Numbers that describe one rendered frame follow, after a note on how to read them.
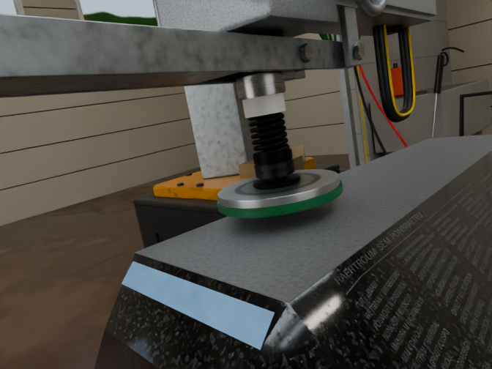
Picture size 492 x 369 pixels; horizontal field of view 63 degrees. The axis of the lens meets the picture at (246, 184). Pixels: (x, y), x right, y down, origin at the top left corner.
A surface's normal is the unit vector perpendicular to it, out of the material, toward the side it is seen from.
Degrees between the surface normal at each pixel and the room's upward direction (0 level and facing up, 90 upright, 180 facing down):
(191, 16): 90
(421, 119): 90
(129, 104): 90
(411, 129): 90
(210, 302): 44
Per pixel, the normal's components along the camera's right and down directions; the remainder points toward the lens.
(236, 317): -0.63, -0.51
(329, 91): -0.69, 0.26
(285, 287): -0.18, -0.97
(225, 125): -0.26, 0.23
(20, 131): 0.70, 0.01
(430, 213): 0.37, -0.68
